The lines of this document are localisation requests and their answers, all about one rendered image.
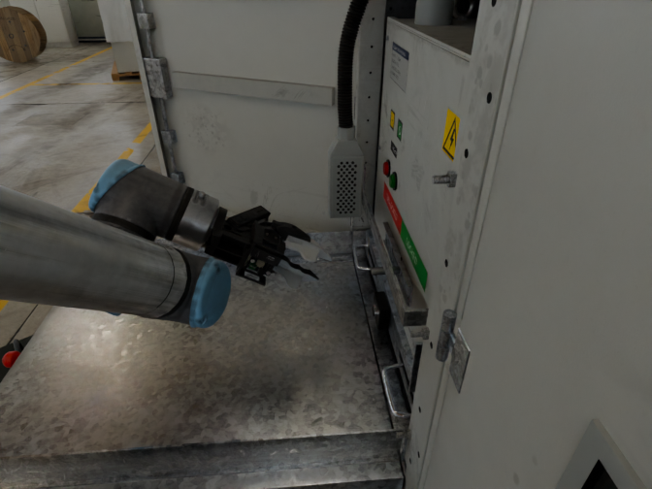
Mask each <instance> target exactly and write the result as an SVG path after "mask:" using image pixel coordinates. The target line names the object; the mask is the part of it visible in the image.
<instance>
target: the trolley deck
mask: <svg viewBox="0 0 652 489"><path fill-rule="evenodd" d="M298 265H300V266H301V267H302V268H304V269H307V270H311V271H312V272H313V273H314V274H315V275H316V276H317V277H318V278H319V280H318V281H302V280H301V283H300V285H299V287H298V289H296V290H294V289H291V288H290V287H289V286H288V285H287V284H286V282H285V280H284V278H283V276H281V275H280V274H278V273H271V274H270V275H269V276H266V275H263V276H264V277H266V285H265V286H263V285H261V284H258V283H256V282H253V281H250V280H248V279H245V278H243V277H239V276H236V275H235V273H236V268H237V267H228V268H229V271H230V275H231V290H230V295H229V298H228V303H227V305H226V308H225V310H224V312H223V314H222V315H221V316H220V318H219V319H218V320H217V321H216V322H215V323H214V324H213V325H212V326H211V327H209V328H199V327H196V328H192V327H190V325H187V324H183V323H179V322H175V321H169V320H159V319H150V318H142V317H140V316H137V315H133V314H124V313H122V314H121V315H119V316H114V315H112V314H109V313H107V312H104V311H99V310H83V309H74V308H65V307H58V306H53V307H52V308H51V310H50V311H49V313H48V315H47V316H46V318H45V319H44V321H43V322H42V323H41V325H40V326H39V328H38V329H37V331H36V332H35V334H34V335H33V336H32V338H31V339H30V341H29V342H28V344H27V345H26V347H25V348H24V349H23V350H22V351H21V353H20V354H19V356H18V357H17V359H16V361H15V362H14V364H13V365H12V366H11V368H10V369H9V371H8V372H7V374H6V375H5V377H4V378H3V379H2V381H1V382H0V457H8V456H21V455H35V454H49V453H62V452H76V451H89V450H103V449H117V448H130V447H144V446H157V445H171V444H185V443H198V442H212V441H226V440H252V439H265V438H279V437H293V436H306V435H320V434H334V433H347V432H361V431H374V430H388V429H392V427H391V423H390V418H389V414H388V410H387V405H386V402H385V398H384V393H383V389H382V385H381V380H380V376H379V372H378V367H377V363H376V359H375V352H374V348H373V344H372V339H371V335H370V331H369V326H368V322H367V318H366V314H365V310H364V306H363V301H362V297H361V293H360V288H359V284H358V280H357V276H356V272H355V268H354V263H353V262H332V263H310V264H298ZM403 481H404V477H403V473H402V469H401V465H400V461H398V462H385V463H372V464H360V465H347V466H335V467H322V468H309V469H297V470H284V471H270V472H258V473H233V474H221V475H208V476H195V477H183V478H170V479H157V480H145V481H132V482H119V483H107V484H94V485H82V486H69V487H56V488H44V489H402V487H403Z"/></svg>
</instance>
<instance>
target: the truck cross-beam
mask: <svg viewBox="0 0 652 489"><path fill-rule="evenodd" d="M367 235H368V237H369V249H368V252H369V254H368V259H369V263H370V267H383V266H382V263H381V260H380V257H379V254H378V251H377V247H376V244H375V239H374V236H373V233H372V230H371V229H367V230H366V243H367ZM373 277H374V281H375V287H376V290H377V292H379V291H384V292H385V295H386V298H387V302H388V305H389V308H390V318H389V328H388V331H389V335H390V338H391V342H392V344H393V348H394V351H395V355H396V358H397V362H398V363H404V367H403V368H399V369H400V372H401V376H402V379H403V383H404V386H405V389H406V393H407V399H408V402H409V406H410V409H412V404H413V398H414V392H409V391H408V387H409V381H410V374H411V368H412V361H413V356H412V353H411V350H410V347H409V344H408V338H407V335H406V332H405V329H404V327H403V325H402V322H401V319H400V316H399V314H398V311H397V307H396V304H395V301H394V298H393V295H392V292H391V289H390V286H389V283H388V280H387V277H386V275H375V276H373Z"/></svg>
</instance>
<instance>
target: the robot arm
mask: <svg viewBox="0 0 652 489"><path fill-rule="evenodd" d="M218 206H219V200H218V199H216V198H213V197H212V196H210V195H208V194H206V193H205V192H204V191H199V190H196V189H194V188H191V187H189V186H188V187H187V185H185V184H183V183H180V182H178V181H176V180H174V179H170V178H168V177H165V176H163V175H161V174H159V173H156V172H154V171H152V170H151V169H148V168H146V166H145V165H142V164H140V165H139V164H137V163H134V162H132V161H129V160H126V159H117V160H116V161H114V162H113V163H112V164H111V165H110V166H109V167H108V168H107V169H106V171H105V172H104V173H103V175H102V176H101V178H99V180H98V182H97V185H96V186H95V188H94V189H93V191H92V193H91V196H90V198H89V202H88V207H89V208H90V210H91V211H92V212H94V215H93V216H92V218H88V217H86V216H83V215H80V214H78V213H75V212H71V211H68V210H65V209H62V208H60V207H58V206H55V205H53V204H50V203H47V202H44V201H42V200H39V199H36V198H34V197H31V196H28V195H26V194H23V193H20V192H17V191H15V190H12V189H10V188H8V187H5V186H2V185H0V300H7V301H15V302H23V303H32V304H40V305H49V306H58V307H65V308H74V309H83V310H99V311H104V312H107V313H109V314H112V315H114V316H119V315H121V314H122V313H124V314H133V315H137V316H140V317H142V318H150V319H159V320H169V321H175V322H179V323H183V324H187V325H190V327H192V328H196V327H199V328H209V327H211V326H212V325H213V324H214V323H215V322H216V321H217V320H218V319H219V318H220V316H221V315H222V314H223V312H224V310H225V308H226V305H227V303H228V298H229V295H230V290H231V275H230V271H229V268H228V267H227V265H226V264H225V263H224V262H222V261H219V260H215V259H214V258H213V257H215V258H218V259H220V260H223V261H225V262H228V263H230V264H233V265H235V266H237V268H236V273H235V275H236V276H239V277H243V278H245V279H248V280H250V281H253V282H256V283H258V284H261V285H263V286H265V285H266V277H264V276H263V275H266V276H269V275H270V274H271V273H278V274H280V275H281V276H283V278H284V280H285V282H286V284H287V285H288V286H289V287H290V288H291V289H294V290H296V289H298V287H299V285H300V283H301V280H302V281H318V280H319V278H318V277H317V276H316V275H315V274H314V273H313V272H312V271H311V270H307V269H304V268H302V267H301V266H300V265H298V264H294V263H292V262H291V261H290V260H289V259H288V257H286V256H284V251H285V247H287V248H288V249H291V250H294V251H297V252H299V253H300V254H301V256H302V257H303V258H304V259H305V260H306V261H309V262H311V263H314V262H315V261H316V259H317V257H319V258H320V259H323V260H326V261H330V262H331V261H332V258H331V256H330V255H329V253H328V252H327V251H326V250H325V249H324V248H323V247H322V246H321V245H320V244H319V243H317V242H316V241H315V240H314V239H312V238H311V237H310V236H309V235H308V234H306V233H305V232H304V231H302V230H301V229H299V228H298V227H297V226H295V225H293V224H290V223H286V222H278V221H275V220H273V221H272V222H268V220H269V219H268V218H269V216H270V214H271V213H270V212H268V211H267V210H266V209H265V208H263V207H262V206H258V207H256V208H253V209H251V210H248V211H245V212H241V213H239V214H236V215H234V216H231V217H229V218H228V219H227V220H225V218H226V215H227V211H228V210H226V209H224V208H222V207H218ZM157 236H158V237H160V238H163V239H166V240H168V241H172V242H173V243H176V244H178V245H182V246H185V247H188V248H190V249H193V250H195V251H197V250H199V248H200V247H201V245H202V247H204V248H205V251H204V253H206V254H208V255H210V256H213V257H210V258H207V257H202V256H198V255H194V254H191V253H188V252H185V251H183V250H180V249H177V248H175V247H172V246H169V245H166V244H158V243H155V242H154V241H155V239H156V237H157ZM283 240H285V242H283ZM247 268H249V269H251V270H253V271H256V272H257V273H254V272H253V271H250V270H248V269H247ZM245 271H246V272H248V273H251V274H253V275H256V276H258V277H259V281H258V280H256V279H253V278H251V277H247V276H245Z"/></svg>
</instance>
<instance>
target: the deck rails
mask: <svg viewBox="0 0 652 489"><path fill-rule="evenodd" d="M306 234H308V235H309V236H310V237H311V238H312V239H314V240H315V241H316V242H317V243H319V244H320V245H321V246H322V247H323V248H324V249H325V250H326V251H327V252H328V253H329V255H330V256H331V258H332V261H331V262H330V261H326V260H323V259H320V258H319V257H317V259H316V261H315V262H314V263H332V262H353V258H352V231H341V232H317V233H306ZM154 242H155V243H158V244H164V245H169V246H172V247H175V248H177V249H180V250H183V251H185V252H188V253H191V254H194V255H198V256H202V257H207V258H210V257H213V256H210V255H208V254H206V253H204V251H205V248H204V247H202V245H201V247H200V248H199V250H197V251H195V250H193V249H190V248H188V247H185V246H182V245H180V244H176V243H173V242H172V241H168V240H166V239H155V241H154ZM284 256H286V257H288V259H289V260H290V261H291V262H292V263H294V264H310V263H311V262H309V261H306V260H305V259H304V258H303V257H302V256H301V254H300V253H299V252H297V251H294V250H291V249H288V248H287V247H285V251H284ZM213 258H214V259H215V260H219V261H222V262H224V263H225V264H226V265H227V267H237V266H235V265H233V264H230V263H228V262H225V261H223V260H220V259H218V258H215V257H213ZM402 431H403V428H402V429H388V430H374V431H361V432H347V433H334V434H320V435H306V436H293V437H279V438H265V439H252V440H226V441H212V442H198V443H185V444H171V445H157V446H144V447H130V448H117V449H103V450H89V451H76V452H62V453H49V454H35V455H21V456H8V457H0V489H44V488H56V487H69V486H82V485H94V484H107V483H119V482H132V481H145V480H157V479H170V478H183V477H195V476H208V475H221V474H233V473H258V472H270V471H284V470H297V469H309V468H322V467H335V466H347V465H360V464H372V463H385V462H398V461H400V458H399V456H400V449H401V443H402V439H397V438H396V432H402Z"/></svg>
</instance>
